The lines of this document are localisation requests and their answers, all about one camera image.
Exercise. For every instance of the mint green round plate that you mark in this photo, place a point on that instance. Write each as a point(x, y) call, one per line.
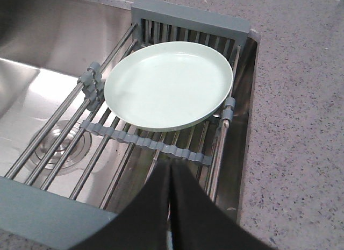
point(168, 86)

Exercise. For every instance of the stainless steel sink basin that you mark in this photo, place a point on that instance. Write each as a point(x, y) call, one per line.
point(45, 46)

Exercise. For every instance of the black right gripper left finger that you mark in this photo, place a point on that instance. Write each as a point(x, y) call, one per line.
point(143, 223)

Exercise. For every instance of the grey extendable dish drying rack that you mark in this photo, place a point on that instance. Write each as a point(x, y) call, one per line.
point(30, 211)

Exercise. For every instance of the black right gripper right finger tip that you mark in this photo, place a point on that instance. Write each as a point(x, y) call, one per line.
point(196, 222)

